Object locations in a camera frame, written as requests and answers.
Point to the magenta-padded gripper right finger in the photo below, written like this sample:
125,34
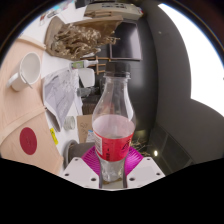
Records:
146,170

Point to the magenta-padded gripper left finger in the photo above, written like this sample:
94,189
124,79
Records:
78,170

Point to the clear bottle with red label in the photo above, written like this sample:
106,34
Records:
113,133

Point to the grey plant saucer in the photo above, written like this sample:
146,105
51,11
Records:
66,151

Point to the small yellow tag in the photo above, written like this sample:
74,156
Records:
54,136

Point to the small white cup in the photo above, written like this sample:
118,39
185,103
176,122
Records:
69,123

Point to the flat round red coaster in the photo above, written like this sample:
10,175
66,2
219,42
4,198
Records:
28,141

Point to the printed newspaper sheets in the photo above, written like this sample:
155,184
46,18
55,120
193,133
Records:
60,93

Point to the beige wooden drawing board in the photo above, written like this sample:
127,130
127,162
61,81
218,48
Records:
16,110

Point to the white plastic chair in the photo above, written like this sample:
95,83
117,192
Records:
87,77

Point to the wooden easel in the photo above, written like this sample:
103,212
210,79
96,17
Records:
100,68

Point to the white bottle with green label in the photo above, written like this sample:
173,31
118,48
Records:
81,64

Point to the white ceramic mug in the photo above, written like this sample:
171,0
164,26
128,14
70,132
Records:
30,70

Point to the long ceiling light panel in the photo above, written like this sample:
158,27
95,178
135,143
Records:
200,60

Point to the black wall screen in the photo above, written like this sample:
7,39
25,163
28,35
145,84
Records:
126,41

